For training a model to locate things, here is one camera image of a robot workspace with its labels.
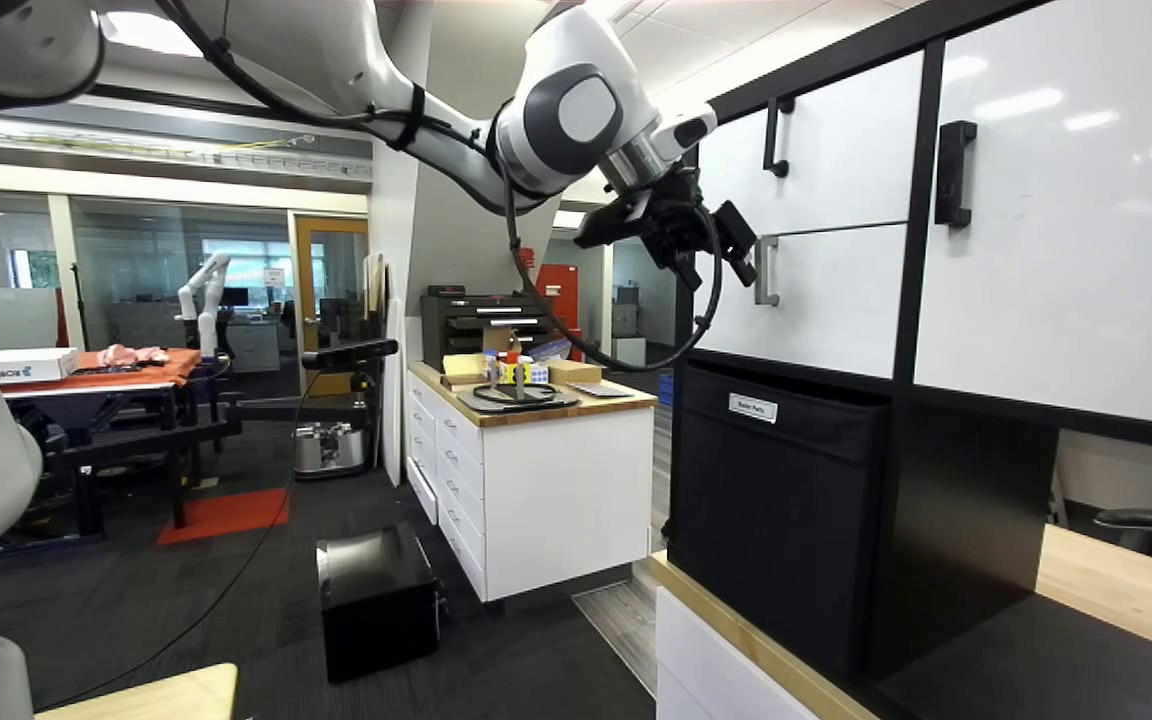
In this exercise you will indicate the orange panel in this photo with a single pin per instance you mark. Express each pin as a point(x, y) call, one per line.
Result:
point(558, 292)

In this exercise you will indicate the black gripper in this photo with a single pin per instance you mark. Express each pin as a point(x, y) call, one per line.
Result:
point(672, 221)

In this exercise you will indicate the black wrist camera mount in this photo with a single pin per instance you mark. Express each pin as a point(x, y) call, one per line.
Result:
point(606, 225)

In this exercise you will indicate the ceiling light panel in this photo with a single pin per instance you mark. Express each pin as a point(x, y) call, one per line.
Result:
point(148, 33)

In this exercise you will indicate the small white robot arm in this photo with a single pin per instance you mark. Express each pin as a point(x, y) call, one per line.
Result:
point(207, 300)

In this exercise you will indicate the white flat box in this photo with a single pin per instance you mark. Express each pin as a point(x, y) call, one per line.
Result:
point(30, 367)

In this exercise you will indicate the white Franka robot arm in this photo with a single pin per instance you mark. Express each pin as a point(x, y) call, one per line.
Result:
point(323, 52)

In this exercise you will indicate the yellow red small object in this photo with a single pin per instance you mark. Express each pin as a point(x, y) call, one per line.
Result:
point(509, 368)

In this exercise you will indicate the silver metal bin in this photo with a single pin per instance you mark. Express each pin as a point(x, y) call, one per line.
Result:
point(330, 444)

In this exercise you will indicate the white bin label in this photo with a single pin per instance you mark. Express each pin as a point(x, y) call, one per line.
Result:
point(752, 409)

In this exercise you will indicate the red floor mat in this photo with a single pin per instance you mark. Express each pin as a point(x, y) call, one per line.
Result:
point(223, 517)

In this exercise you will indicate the black box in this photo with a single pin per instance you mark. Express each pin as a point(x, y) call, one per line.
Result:
point(378, 615)

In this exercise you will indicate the black fabric bin drawer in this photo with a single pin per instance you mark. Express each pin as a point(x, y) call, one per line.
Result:
point(776, 534)

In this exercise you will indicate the black file cabinet frame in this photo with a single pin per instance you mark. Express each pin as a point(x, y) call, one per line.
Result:
point(960, 534)

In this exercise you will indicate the wooden door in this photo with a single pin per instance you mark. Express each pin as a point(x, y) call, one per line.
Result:
point(318, 266)

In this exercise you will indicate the black printer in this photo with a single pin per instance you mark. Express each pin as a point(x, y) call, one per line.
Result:
point(471, 322)

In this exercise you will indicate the red topped table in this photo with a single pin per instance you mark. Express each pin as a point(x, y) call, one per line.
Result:
point(120, 374)

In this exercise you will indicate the white island cabinet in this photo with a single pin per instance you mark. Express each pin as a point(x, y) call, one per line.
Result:
point(563, 506)

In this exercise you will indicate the white cabinet door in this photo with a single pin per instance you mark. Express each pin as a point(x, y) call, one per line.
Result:
point(1083, 292)

